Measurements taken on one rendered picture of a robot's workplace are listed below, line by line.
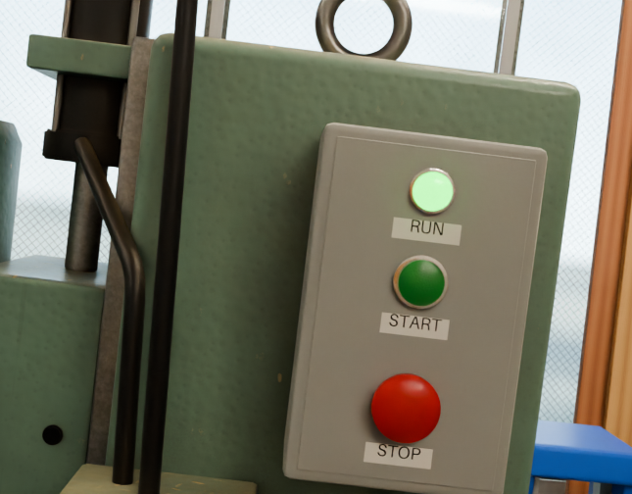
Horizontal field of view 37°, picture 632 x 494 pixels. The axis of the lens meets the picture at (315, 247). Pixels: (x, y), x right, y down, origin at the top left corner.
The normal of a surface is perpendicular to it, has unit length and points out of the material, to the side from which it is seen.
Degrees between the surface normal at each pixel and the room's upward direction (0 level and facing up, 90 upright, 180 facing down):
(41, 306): 90
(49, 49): 90
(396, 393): 83
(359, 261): 90
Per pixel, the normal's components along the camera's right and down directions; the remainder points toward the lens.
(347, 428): 0.02, 0.06
